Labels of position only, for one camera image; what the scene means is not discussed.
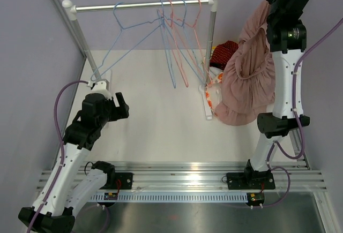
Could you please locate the white and silver clothes rack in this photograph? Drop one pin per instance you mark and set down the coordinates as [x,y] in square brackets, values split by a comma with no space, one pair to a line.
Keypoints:
[72,11]

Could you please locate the red polka dot skirt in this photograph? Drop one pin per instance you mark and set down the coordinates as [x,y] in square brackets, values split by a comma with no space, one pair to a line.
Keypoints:
[222,54]

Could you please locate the slotted cable duct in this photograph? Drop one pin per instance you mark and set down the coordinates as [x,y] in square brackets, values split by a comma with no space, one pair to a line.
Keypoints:
[167,197]

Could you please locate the pink wire hanger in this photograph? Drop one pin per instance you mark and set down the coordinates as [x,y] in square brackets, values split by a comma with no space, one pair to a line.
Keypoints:
[177,52]
[201,63]

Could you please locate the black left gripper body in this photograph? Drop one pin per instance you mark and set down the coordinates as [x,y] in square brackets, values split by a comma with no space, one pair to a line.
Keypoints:
[112,112]

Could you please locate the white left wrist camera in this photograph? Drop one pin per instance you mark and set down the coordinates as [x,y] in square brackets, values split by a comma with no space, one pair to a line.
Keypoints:
[99,90]

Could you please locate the orange floral skirt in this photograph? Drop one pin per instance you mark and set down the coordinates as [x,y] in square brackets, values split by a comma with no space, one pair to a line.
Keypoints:
[213,90]

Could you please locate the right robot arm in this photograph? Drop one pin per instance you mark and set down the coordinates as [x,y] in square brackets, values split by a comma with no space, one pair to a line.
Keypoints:
[287,37]

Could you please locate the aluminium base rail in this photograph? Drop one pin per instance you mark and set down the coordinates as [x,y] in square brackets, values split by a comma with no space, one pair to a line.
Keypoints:
[209,176]

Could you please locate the blue wire hanger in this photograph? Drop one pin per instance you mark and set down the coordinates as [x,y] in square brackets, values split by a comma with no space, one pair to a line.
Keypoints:
[104,67]
[186,52]
[165,42]

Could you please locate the pink pleated skirt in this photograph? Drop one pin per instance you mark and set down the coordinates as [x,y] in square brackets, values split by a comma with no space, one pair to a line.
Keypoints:
[248,81]

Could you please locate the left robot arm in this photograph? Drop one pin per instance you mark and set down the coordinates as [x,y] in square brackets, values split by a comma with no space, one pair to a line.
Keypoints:
[56,208]

